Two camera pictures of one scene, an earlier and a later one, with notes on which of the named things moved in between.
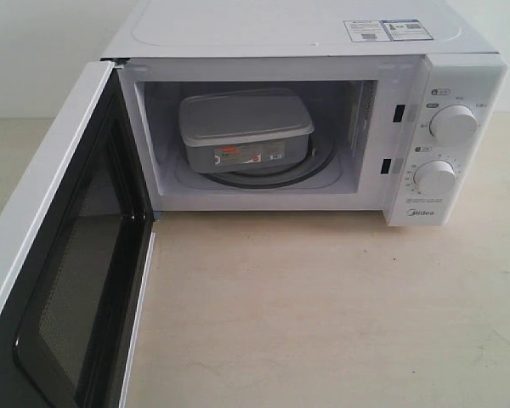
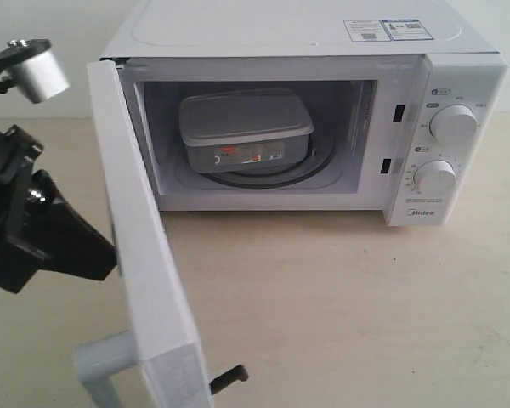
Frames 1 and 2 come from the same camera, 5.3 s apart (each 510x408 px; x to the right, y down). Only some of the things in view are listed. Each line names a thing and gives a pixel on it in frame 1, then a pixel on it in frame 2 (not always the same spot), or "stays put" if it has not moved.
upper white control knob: x=454 y=124 stays put
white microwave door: x=67 y=264 to x=167 y=371
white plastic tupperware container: x=246 y=129 stays put
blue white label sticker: x=387 y=31 stays put
